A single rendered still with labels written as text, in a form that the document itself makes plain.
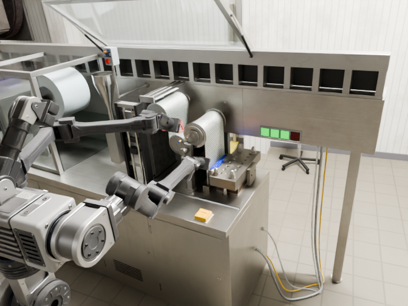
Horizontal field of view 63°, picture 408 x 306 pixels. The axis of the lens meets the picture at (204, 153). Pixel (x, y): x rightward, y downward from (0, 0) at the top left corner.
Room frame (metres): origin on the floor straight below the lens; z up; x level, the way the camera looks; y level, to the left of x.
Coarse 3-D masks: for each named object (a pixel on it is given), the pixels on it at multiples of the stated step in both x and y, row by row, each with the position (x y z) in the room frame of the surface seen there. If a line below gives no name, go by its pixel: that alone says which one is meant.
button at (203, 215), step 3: (201, 210) 1.45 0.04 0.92; (204, 210) 1.45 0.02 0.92; (207, 210) 1.45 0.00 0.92; (198, 213) 1.43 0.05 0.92; (201, 213) 1.43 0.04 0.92; (204, 213) 1.43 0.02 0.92; (207, 213) 1.42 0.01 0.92; (210, 213) 1.42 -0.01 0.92; (195, 216) 1.41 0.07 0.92; (198, 216) 1.41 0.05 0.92; (201, 216) 1.40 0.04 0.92; (204, 216) 1.40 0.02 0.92; (207, 216) 1.40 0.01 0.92; (210, 216) 1.42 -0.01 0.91; (198, 219) 1.40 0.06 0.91; (201, 219) 1.39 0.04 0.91; (204, 219) 1.38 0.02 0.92; (207, 219) 1.39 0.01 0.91
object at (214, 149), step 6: (222, 132) 1.87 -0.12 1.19; (216, 138) 1.80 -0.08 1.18; (222, 138) 1.87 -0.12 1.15; (210, 144) 1.73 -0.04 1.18; (216, 144) 1.80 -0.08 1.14; (222, 144) 1.86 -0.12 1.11; (210, 150) 1.73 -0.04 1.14; (216, 150) 1.79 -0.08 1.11; (222, 150) 1.86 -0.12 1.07; (210, 156) 1.72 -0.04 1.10; (216, 156) 1.79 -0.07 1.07; (210, 162) 1.72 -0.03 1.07; (216, 162) 1.79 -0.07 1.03
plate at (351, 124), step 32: (128, 96) 2.37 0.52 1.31; (192, 96) 2.09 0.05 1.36; (224, 96) 1.97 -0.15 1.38; (256, 96) 1.87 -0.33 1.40; (288, 96) 1.77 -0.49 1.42; (320, 96) 1.69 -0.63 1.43; (384, 96) 1.59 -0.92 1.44; (224, 128) 1.98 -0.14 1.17; (256, 128) 1.87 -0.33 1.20; (288, 128) 1.77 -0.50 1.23; (320, 128) 1.68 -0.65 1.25; (352, 128) 1.60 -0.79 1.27
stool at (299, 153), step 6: (300, 144) 3.46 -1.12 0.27; (300, 150) 3.46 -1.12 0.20; (282, 156) 3.60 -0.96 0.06; (288, 156) 3.55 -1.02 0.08; (300, 156) 3.46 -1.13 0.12; (288, 162) 3.41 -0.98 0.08; (300, 162) 3.40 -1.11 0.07; (318, 162) 3.44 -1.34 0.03; (282, 168) 3.35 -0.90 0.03; (306, 168) 3.26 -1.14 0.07
